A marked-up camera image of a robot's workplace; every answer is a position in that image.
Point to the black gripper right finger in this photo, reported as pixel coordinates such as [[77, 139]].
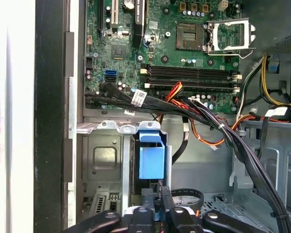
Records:
[[168, 199]]

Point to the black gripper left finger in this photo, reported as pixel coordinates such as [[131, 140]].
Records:
[[146, 199]]

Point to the hard disk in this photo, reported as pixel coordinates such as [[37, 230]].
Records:
[[151, 162]]

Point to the metal disk bay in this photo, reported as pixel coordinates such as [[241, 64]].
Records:
[[104, 157]]

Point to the white latch RAM slot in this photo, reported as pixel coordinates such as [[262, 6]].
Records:
[[189, 87], [189, 73]]

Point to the black latch RAM slot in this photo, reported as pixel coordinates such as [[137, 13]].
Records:
[[189, 81], [189, 68]]

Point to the white expansion slot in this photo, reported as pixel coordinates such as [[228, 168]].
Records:
[[115, 12]]

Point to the thin black expansion slot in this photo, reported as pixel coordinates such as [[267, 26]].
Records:
[[100, 14]]

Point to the open black PC case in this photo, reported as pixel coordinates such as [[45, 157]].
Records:
[[48, 121]]

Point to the blue SATA port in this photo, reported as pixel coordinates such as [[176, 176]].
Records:
[[110, 72]]

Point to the green motherboard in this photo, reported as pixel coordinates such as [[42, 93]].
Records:
[[157, 48]]

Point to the CPU socket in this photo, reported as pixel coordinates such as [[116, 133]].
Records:
[[189, 36]]

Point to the small blue clip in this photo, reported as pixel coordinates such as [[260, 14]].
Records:
[[274, 66]]

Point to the silver coin battery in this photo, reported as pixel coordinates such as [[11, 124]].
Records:
[[128, 3]]

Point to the metal socket cover frame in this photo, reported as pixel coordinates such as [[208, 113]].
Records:
[[232, 47]]

